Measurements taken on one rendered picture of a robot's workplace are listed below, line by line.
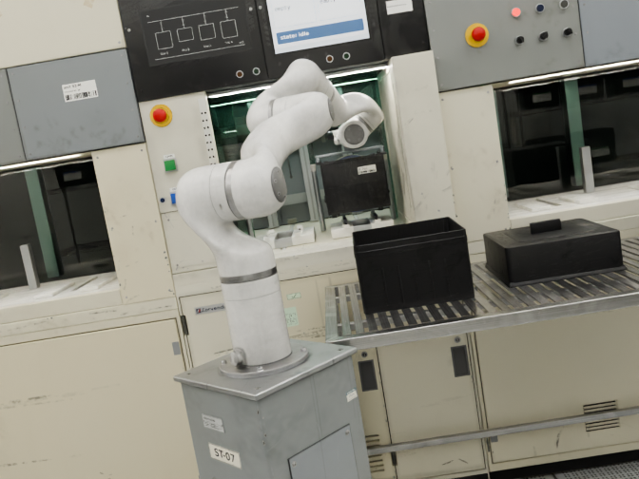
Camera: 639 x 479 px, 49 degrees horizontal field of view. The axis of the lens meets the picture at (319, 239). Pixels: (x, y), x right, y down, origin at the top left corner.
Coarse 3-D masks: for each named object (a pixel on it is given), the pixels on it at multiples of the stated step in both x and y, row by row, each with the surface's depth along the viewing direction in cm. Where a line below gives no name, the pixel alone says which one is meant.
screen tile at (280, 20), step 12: (276, 0) 202; (288, 0) 202; (300, 0) 202; (312, 0) 202; (288, 12) 203; (300, 12) 203; (312, 12) 203; (276, 24) 203; (288, 24) 203; (300, 24) 203
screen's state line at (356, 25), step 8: (328, 24) 203; (336, 24) 203; (344, 24) 203; (352, 24) 203; (360, 24) 203; (280, 32) 204; (288, 32) 204; (296, 32) 204; (304, 32) 204; (312, 32) 204; (320, 32) 204; (328, 32) 204; (336, 32) 204; (344, 32) 204; (280, 40) 204; (288, 40) 204; (296, 40) 204
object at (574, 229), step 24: (504, 240) 182; (528, 240) 176; (552, 240) 172; (576, 240) 171; (600, 240) 171; (504, 264) 176; (528, 264) 172; (552, 264) 172; (576, 264) 172; (600, 264) 172
